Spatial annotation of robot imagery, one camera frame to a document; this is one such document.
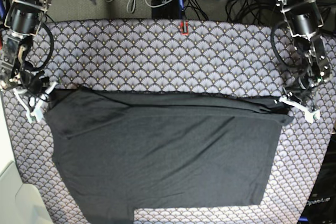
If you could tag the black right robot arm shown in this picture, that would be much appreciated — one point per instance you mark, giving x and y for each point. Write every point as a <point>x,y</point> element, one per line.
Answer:
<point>23,21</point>

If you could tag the white plastic bin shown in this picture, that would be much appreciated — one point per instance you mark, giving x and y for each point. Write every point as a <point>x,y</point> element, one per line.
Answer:
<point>20,202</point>

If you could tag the dark grey T-shirt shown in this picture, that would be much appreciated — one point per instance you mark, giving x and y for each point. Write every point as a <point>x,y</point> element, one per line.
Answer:
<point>118,152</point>

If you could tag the fan-patterned table cloth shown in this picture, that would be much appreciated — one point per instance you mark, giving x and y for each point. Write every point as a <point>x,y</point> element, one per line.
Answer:
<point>152,55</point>

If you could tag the red and black clamp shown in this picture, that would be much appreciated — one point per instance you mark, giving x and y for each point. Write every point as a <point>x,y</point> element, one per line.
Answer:
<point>184,24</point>

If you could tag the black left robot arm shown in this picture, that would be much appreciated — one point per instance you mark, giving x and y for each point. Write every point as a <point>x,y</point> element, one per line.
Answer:
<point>304,21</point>

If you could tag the black OpenArm box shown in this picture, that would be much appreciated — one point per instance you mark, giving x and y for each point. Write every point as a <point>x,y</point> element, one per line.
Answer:
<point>320,207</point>

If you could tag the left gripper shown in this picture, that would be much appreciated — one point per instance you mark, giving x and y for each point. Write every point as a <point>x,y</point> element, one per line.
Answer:
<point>301,93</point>

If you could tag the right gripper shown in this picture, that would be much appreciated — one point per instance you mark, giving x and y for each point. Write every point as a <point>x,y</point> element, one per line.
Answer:
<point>30,88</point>

